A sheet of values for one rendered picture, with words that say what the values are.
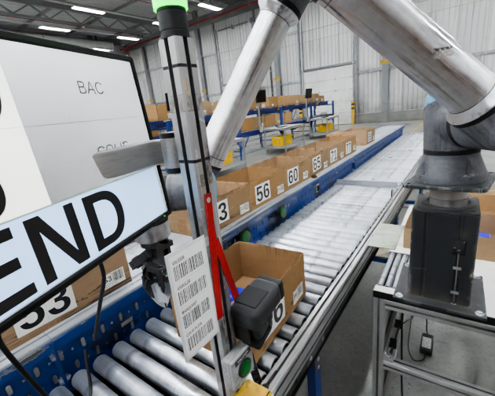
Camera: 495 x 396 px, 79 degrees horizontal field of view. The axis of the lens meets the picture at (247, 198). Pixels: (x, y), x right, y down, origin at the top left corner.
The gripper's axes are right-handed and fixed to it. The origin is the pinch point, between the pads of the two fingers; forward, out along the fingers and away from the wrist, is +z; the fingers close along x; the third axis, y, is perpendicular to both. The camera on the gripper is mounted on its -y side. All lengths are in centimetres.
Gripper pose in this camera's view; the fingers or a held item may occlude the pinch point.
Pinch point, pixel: (163, 302)
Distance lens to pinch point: 93.0
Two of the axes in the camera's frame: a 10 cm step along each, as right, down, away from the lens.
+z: 1.1, 9.5, 2.8
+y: 8.2, 0.8, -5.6
